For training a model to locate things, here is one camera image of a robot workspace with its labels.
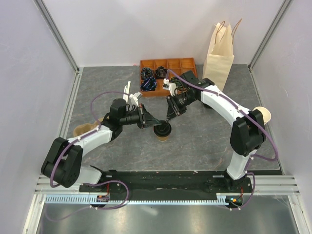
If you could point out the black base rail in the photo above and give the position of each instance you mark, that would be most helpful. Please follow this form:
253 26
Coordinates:
166 185

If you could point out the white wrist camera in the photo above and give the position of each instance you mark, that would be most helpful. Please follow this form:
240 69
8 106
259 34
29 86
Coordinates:
134 98
170 86

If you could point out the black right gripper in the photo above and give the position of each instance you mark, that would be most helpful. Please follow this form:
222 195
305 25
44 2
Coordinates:
175 110

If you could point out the stack of paper cups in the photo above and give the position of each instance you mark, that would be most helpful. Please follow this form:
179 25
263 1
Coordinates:
265 113

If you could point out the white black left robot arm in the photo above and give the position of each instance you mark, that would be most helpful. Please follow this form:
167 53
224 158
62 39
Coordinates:
62 164

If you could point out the white slotted cable duct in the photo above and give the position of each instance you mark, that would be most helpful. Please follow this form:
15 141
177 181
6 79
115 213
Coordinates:
102 200

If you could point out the brown black coiled band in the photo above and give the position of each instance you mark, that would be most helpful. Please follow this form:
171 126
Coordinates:
161 72

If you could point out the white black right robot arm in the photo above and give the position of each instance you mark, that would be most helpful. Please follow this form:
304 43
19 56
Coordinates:
247 126

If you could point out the dark coiled band left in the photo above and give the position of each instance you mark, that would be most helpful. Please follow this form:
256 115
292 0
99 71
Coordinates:
146 73

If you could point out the white straw pack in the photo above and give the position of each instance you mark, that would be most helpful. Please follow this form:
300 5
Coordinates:
126 91

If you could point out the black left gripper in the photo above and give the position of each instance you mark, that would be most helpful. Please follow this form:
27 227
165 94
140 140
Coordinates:
145 116

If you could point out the blue striped coiled band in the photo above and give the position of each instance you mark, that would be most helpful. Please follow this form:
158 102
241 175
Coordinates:
149 84

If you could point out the green yellow coiled band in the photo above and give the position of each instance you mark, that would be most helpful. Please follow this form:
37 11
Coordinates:
179 84

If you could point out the brown pulp cup carrier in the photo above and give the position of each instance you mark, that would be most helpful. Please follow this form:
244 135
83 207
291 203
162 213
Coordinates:
83 128

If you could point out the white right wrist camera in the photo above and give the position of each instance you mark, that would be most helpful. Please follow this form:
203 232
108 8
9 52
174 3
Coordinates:
170 86

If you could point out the black cup lid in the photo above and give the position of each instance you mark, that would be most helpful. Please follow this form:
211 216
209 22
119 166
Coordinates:
162 130

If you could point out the single paper cup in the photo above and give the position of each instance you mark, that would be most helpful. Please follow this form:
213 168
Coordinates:
162 137

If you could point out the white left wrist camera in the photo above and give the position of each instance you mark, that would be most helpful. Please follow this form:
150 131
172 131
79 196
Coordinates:
134 98

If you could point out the black lid stack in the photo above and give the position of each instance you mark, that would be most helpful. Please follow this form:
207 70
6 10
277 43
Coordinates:
207 106

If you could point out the kraft paper bag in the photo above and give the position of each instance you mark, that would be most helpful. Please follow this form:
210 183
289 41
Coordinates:
220 55

